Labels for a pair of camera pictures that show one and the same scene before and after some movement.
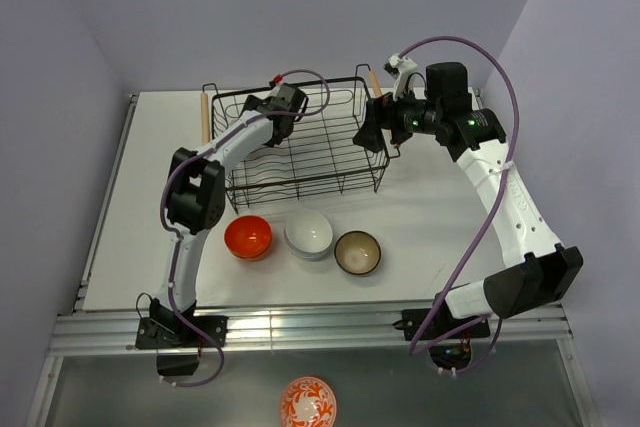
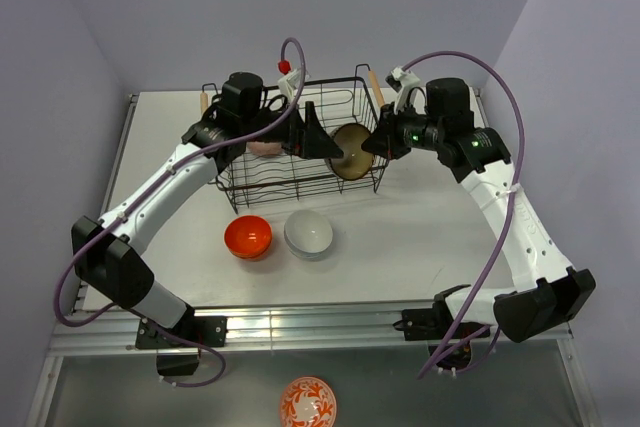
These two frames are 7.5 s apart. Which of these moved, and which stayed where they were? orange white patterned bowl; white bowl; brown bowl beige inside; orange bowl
Moved: brown bowl beige inside
Stayed: orange white patterned bowl; orange bowl; white bowl
